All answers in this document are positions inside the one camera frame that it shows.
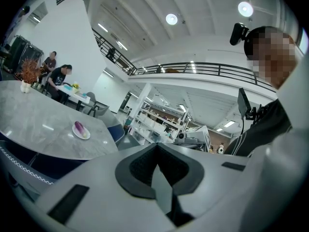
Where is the gray armchair black frame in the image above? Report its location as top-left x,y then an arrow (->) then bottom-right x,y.
87,104 -> 111,118
85,91 -> 100,109

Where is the reddish potted plant white pot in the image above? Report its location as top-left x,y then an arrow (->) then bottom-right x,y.
15,58 -> 43,94

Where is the gray camera machine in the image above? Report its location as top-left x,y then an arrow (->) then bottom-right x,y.
173,125 -> 211,152

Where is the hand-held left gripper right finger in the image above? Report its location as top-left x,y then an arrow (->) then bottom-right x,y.
157,143 -> 251,232

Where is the black head-mounted camera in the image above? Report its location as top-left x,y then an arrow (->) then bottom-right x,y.
229,22 -> 250,46

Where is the gray marble dining table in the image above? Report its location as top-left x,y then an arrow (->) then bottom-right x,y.
0,80 -> 119,160

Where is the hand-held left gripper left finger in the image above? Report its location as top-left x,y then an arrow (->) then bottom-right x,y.
36,143 -> 178,232

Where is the black mezzanine railing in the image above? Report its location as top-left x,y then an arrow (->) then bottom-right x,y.
92,28 -> 277,93

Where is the dark blue chair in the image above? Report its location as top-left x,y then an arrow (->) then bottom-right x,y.
107,124 -> 126,147
0,139 -> 88,198

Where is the light square side table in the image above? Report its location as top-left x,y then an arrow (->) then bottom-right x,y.
56,84 -> 91,106

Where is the black wheeled equipment case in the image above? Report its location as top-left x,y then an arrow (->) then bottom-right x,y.
26,43 -> 44,67
9,35 -> 30,73

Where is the purple eggplant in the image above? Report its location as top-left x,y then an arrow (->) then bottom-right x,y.
74,120 -> 88,138

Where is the white oval plate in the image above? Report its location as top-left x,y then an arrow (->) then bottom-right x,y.
71,122 -> 91,140

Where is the person's head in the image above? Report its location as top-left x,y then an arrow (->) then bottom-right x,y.
243,26 -> 300,89

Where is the white shelving rack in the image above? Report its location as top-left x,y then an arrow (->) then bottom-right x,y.
131,98 -> 194,144

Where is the black body-mounted monitor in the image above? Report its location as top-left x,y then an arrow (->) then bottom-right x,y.
237,87 -> 267,126

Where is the round ceiling lamp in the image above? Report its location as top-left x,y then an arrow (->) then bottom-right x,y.
237,1 -> 254,17
165,13 -> 178,25

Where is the person's black printed t-shirt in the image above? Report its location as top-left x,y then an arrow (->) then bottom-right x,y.
224,99 -> 293,157

